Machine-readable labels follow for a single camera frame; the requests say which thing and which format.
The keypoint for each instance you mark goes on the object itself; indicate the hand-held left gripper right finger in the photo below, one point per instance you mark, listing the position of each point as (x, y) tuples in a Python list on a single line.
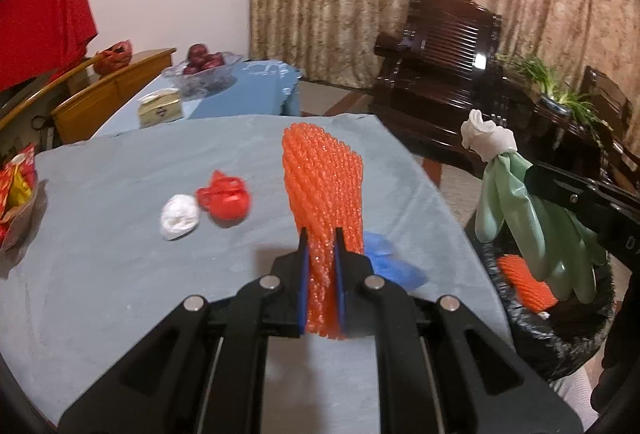
[(341, 284)]

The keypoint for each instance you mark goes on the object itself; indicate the blue and white plant pot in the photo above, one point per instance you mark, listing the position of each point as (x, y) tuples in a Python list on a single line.
[(555, 104)]

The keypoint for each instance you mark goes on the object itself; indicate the orange foam fruit net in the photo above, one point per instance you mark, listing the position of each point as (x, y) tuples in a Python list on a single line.
[(525, 286), (320, 174)]

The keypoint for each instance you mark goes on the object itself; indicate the red bag with pattern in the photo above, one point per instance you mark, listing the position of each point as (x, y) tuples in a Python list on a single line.
[(114, 57)]

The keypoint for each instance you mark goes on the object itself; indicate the blue plastic bag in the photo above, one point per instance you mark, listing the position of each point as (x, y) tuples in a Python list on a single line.
[(395, 264)]

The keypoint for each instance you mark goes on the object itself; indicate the dark wooden side table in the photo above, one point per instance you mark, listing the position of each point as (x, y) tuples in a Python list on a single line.
[(560, 143)]

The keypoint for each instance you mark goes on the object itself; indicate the beige tissue box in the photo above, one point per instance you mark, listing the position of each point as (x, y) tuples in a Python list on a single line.
[(161, 109)]

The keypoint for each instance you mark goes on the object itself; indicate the wooden TV cabinet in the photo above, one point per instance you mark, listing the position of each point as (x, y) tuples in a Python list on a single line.
[(100, 98)]

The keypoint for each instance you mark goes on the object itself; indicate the glass fruit bowl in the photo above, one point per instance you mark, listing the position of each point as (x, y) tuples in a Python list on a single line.
[(210, 81)]

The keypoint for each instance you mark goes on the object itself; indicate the white crumpled tissue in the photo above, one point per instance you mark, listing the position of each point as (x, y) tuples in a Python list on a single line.
[(179, 216)]

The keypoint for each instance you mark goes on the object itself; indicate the yellow snack packet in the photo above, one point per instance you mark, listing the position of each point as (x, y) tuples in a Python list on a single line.
[(19, 186)]

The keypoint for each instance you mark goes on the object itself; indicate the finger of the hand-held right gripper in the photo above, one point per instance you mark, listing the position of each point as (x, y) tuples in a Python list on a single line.
[(590, 209)]

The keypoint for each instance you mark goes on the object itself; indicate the green rubber glove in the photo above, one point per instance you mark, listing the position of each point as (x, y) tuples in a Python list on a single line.
[(505, 199)]

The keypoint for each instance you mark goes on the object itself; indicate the green potted plant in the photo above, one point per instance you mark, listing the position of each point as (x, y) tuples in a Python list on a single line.
[(545, 73)]

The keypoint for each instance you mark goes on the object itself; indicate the grey tablecloth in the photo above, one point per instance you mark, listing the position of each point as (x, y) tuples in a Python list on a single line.
[(125, 274)]

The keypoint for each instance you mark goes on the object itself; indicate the black-lined trash bin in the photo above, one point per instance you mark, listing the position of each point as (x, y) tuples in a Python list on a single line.
[(550, 344)]

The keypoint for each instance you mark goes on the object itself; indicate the blue tablecloth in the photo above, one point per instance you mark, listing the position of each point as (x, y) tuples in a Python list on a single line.
[(250, 88)]

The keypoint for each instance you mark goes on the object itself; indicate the dark red apple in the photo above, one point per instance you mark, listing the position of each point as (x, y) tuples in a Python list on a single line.
[(197, 52), (191, 69), (214, 61)]

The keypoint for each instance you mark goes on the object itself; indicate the red cloth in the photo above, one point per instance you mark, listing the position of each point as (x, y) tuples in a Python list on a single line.
[(45, 13)]

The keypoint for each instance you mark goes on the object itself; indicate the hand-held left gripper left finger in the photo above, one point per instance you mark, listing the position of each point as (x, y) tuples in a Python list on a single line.
[(303, 284)]

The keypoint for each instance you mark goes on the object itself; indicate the dark wooden slatted armchair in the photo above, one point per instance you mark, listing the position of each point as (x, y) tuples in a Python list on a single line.
[(440, 78)]

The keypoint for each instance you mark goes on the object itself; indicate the red plastic bag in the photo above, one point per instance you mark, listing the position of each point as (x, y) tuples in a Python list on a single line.
[(225, 199)]

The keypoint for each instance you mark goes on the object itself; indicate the large red snack packet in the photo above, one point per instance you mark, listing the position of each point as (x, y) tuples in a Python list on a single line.
[(7, 179)]

